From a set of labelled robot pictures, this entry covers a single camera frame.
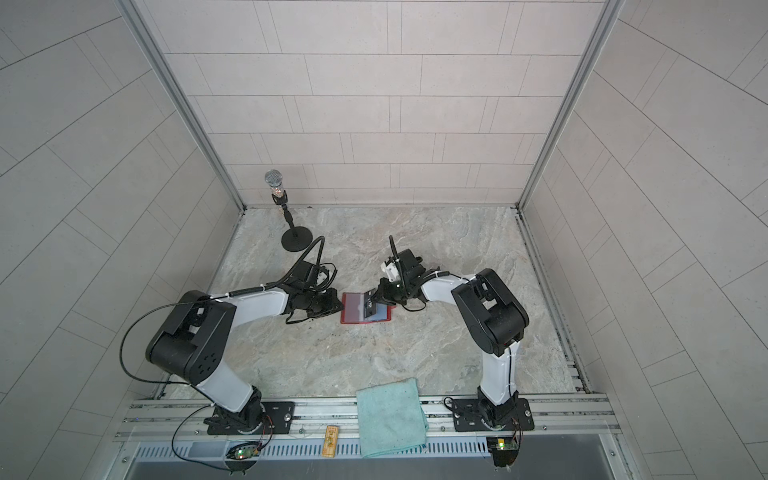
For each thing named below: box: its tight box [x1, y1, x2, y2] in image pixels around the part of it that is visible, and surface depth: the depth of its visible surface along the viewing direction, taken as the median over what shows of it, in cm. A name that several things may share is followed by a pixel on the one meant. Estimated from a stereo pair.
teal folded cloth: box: [356, 377, 429, 458], surface depth 72 cm
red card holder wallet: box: [340, 292, 396, 324], surface depth 90 cm
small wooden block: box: [322, 425, 339, 458], surface depth 69 cm
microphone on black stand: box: [264, 169, 313, 252], surface depth 105 cm
